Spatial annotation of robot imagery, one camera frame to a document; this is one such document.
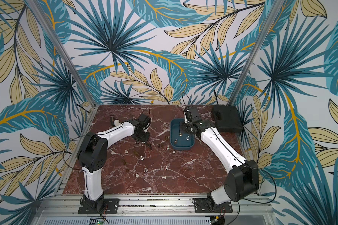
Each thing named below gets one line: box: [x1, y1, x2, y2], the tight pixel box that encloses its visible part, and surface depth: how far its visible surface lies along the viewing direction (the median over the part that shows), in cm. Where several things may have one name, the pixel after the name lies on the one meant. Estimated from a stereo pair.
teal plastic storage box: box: [169, 118, 195, 151], surface depth 100 cm
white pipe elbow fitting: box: [113, 119, 122, 127], surface depth 106 cm
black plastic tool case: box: [212, 104, 244, 133], surface depth 110 cm
